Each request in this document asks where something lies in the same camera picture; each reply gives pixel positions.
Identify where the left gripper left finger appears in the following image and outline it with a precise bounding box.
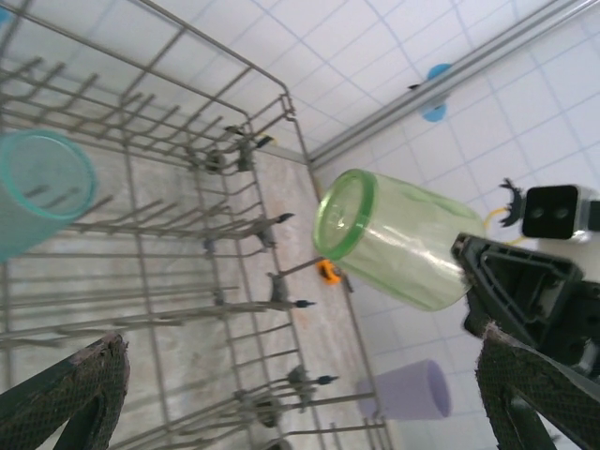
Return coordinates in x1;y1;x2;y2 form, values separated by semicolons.
0;332;130;450

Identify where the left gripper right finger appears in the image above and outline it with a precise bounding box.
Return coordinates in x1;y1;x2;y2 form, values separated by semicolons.
476;322;600;450

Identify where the purple frosted cup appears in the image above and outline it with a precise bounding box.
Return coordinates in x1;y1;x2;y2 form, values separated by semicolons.
355;359;454;422

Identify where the bright green translucent cup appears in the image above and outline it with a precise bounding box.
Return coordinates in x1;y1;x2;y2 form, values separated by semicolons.
312;168;487;313

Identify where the teal translucent cup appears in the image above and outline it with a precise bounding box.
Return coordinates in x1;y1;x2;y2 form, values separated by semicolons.
0;129;99;263

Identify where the blue round dolphin sticker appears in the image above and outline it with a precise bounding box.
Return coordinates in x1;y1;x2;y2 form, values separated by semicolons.
419;63;454;124

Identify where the yellow orange tape measure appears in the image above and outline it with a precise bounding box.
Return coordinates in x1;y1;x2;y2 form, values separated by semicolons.
314;258;353;294

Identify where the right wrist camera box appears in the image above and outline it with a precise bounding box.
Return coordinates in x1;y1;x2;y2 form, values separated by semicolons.
521;184;600;245

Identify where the aluminium frame post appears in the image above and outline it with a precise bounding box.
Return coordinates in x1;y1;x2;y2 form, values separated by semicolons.
308;0;600;168

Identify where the grey wire dish rack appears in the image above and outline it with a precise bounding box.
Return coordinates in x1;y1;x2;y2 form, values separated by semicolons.
0;0;395;450

